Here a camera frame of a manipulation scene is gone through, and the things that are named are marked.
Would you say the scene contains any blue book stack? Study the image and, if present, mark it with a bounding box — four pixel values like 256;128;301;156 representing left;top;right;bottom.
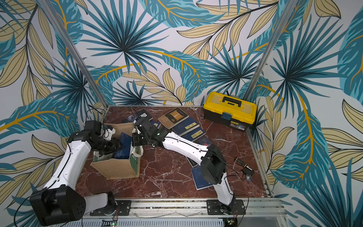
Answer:
113;132;132;159
181;126;206;141
172;116;199;136

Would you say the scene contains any green burlap Christmas bag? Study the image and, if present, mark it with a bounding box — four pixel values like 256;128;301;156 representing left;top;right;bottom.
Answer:
91;123;144;180

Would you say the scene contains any dark Guiguzi book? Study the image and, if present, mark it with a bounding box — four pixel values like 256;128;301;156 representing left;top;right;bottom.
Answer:
186;135;213;167

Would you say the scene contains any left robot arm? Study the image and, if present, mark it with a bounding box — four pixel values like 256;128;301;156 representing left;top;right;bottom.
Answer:
29;120;123;227

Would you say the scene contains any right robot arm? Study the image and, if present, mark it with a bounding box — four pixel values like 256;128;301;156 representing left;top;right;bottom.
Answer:
132;116;235;210

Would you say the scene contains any dark wolf cover book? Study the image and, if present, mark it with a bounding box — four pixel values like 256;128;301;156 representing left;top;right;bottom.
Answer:
121;109;153;124

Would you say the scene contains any brown cover book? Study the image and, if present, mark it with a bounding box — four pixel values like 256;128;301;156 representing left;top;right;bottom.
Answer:
158;107;189;129

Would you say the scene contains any blue book top stack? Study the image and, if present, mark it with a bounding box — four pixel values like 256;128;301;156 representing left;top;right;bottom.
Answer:
172;116;199;136

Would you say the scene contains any yellow black toolbox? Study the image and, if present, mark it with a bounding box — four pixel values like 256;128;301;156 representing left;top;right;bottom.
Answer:
203;92;257;131

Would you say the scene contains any small black gold connector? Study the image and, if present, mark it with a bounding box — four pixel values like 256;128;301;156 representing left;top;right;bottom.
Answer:
235;158;255;182

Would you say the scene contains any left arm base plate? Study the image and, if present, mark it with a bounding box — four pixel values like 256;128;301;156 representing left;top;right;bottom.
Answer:
91;200;131;217

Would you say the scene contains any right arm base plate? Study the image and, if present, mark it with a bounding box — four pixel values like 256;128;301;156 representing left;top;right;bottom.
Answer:
206;200;246;215

